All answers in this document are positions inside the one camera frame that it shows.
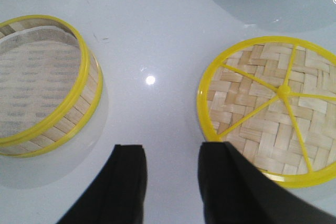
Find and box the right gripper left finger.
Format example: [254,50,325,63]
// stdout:
[59,145,146,223]

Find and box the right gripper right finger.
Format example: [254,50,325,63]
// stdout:
[198,142,335,223]

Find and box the woven bamboo steamer lid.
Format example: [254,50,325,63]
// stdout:
[197,36,335,188]

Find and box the center bamboo steamer drawer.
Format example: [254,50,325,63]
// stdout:
[1,15,103,157]

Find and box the white steamer cloth liner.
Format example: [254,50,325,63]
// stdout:
[1,26,81,137]

